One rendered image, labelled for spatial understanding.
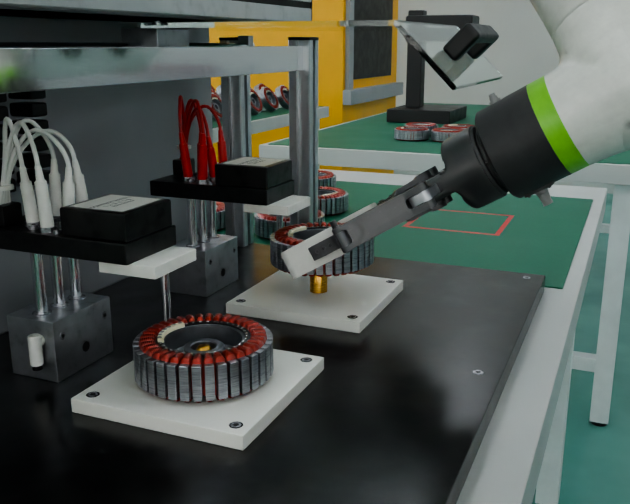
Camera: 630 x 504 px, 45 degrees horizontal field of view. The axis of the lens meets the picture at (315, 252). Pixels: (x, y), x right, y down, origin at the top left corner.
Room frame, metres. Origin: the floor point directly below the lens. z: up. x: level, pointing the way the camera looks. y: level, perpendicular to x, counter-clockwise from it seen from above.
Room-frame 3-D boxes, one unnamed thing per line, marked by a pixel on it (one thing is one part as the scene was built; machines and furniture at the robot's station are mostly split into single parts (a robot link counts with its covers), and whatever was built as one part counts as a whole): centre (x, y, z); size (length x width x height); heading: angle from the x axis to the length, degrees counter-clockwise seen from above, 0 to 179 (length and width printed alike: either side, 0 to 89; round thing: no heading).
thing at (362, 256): (0.79, -0.01, 0.83); 0.11 x 0.11 x 0.04
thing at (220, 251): (0.85, 0.13, 0.80); 0.08 x 0.05 x 0.06; 157
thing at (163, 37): (0.83, 0.17, 1.05); 0.06 x 0.04 x 0.04; 157
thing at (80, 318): (0.63, 0.22, 0.80); 0.08 x 0.05 x 0.06; 157
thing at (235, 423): (0.57, 0.09, 0.78); 0.15 x 0.15 x 0.01; 67
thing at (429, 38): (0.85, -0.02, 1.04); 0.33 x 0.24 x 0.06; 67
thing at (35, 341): (0.59, 0.23, 0.80); 0.01 x 0.01 x 0.03; 67
